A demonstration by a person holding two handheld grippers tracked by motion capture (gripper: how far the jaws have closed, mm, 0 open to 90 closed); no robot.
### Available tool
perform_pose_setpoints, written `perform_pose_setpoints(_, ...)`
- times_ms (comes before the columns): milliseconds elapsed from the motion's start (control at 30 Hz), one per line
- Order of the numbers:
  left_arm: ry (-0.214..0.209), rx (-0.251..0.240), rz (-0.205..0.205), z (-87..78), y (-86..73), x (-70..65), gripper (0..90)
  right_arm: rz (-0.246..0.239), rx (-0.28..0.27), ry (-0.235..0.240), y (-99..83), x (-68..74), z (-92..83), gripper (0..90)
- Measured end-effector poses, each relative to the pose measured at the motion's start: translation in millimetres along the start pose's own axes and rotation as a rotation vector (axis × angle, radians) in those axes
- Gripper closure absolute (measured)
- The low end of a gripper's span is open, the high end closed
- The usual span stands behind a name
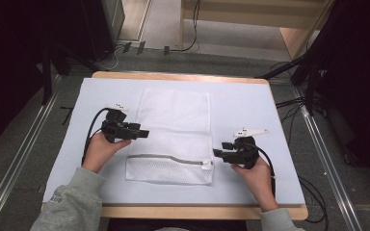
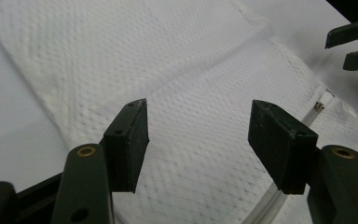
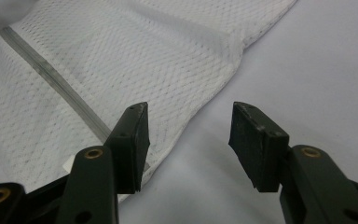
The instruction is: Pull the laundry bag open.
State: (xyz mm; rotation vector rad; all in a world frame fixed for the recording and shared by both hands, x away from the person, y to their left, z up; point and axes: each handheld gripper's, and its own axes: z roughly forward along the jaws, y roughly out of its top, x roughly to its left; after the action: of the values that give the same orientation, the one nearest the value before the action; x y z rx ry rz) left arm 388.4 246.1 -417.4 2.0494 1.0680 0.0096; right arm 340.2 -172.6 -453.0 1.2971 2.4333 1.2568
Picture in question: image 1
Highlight black looped floor cable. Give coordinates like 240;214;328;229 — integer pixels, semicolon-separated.
298;174;330;224

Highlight white mesh laundry bag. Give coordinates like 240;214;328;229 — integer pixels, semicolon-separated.
124;88;216;187

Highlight white table mat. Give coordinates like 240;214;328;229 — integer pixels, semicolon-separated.
42;77;306;207

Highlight black hanging cable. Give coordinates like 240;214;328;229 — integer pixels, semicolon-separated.
169;0;202;53

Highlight metal floor rail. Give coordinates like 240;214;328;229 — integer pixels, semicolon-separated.
0;74;63;231
292;86;364;231

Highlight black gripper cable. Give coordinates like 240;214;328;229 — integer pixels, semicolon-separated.
81;107;110;167
251;142;278;198

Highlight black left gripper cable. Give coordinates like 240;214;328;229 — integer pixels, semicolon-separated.
81;107;110;167

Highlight black curtain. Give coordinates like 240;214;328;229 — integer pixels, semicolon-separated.
297;0;370;191
0;0;117;154

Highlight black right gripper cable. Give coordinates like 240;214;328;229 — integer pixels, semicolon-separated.
251;142;278;198

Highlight black metal stand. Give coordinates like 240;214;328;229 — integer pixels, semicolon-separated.
253;47;323;117
40;44;78;106

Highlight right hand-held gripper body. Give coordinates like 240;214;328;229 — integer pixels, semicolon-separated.
227;127;269;170

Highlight white floor cable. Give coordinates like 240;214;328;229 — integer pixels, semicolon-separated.
97;43;125;71

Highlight person's dark pants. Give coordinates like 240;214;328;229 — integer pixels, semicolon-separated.
106;218;249;231

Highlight person's left hand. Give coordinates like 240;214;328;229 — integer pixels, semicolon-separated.
81;131;133;174

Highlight grey cabinet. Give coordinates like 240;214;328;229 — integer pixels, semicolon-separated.
100;0;126;43

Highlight bundle of black floor cables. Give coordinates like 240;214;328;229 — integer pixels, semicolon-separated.
274;95;323;146

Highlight wooden table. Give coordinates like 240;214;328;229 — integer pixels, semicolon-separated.
40;70;309;221

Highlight person's right hand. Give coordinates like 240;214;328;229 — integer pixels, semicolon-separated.
230;156;277;206

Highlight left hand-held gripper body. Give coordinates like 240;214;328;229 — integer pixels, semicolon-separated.
100;103;143;144

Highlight wooden furniture frame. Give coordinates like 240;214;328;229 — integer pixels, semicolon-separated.
178;0;335;61

